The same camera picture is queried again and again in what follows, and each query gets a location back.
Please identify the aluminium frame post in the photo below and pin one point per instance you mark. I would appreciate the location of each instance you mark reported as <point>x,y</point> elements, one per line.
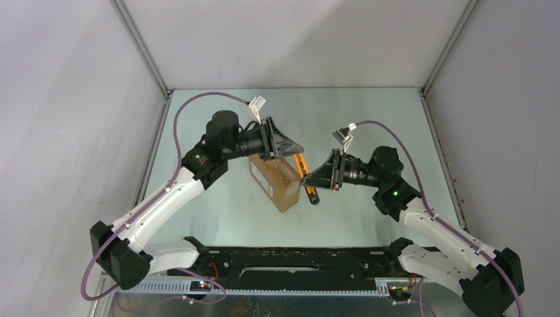
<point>136,37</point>
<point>451,42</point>

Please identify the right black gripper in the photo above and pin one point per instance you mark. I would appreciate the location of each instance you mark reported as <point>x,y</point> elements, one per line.
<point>330,176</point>

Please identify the right controller board with leds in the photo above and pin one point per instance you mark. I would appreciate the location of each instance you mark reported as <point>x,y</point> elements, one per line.
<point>400,294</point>

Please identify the brown cardboard express box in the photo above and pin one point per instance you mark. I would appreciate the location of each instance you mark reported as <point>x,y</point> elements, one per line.
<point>278,179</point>

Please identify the right aluminium frame post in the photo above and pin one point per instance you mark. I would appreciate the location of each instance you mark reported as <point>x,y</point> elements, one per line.
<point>451,42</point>

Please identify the grey slotted cable duct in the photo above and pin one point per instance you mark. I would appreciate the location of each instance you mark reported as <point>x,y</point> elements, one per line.
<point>181,287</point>

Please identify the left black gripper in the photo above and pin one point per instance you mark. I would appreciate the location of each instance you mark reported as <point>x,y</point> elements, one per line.
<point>275,143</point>

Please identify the controller board with leds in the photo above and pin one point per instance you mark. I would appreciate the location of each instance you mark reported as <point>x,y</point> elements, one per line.
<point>400,294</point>
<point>200,286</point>

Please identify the left controller board with leds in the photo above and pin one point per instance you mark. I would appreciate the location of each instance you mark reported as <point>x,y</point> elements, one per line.
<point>200,286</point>

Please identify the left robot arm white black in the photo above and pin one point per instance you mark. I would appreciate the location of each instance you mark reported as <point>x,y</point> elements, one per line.
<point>122,248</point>

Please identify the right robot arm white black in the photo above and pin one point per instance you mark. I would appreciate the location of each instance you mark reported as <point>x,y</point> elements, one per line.
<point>487,280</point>

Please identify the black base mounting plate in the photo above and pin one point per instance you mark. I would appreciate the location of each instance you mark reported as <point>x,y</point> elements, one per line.
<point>307,269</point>

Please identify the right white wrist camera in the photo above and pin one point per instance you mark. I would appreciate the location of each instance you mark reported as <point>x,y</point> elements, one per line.
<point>343,135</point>

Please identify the left aluminium frame post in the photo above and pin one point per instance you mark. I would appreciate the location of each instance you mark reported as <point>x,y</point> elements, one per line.
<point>136,37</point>

